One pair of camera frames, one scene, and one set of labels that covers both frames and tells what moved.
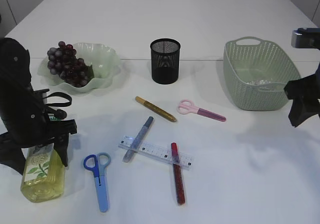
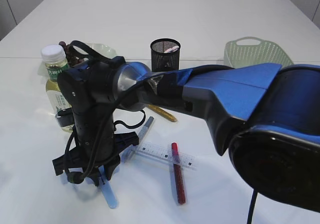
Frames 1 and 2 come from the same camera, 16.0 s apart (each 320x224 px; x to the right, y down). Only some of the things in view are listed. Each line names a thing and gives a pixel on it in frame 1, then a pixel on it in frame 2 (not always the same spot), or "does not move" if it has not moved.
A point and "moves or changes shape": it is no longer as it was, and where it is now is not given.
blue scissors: (97, 163) moves or changes shape
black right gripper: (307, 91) to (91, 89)
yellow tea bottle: (44, 176) to (55, 58)
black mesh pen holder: (165, 53) does not move
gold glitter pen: (156, 108) does not move
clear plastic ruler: (156, 151) does not move
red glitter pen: (178, 174) does not move
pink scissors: (185, 106) moves or changes shape
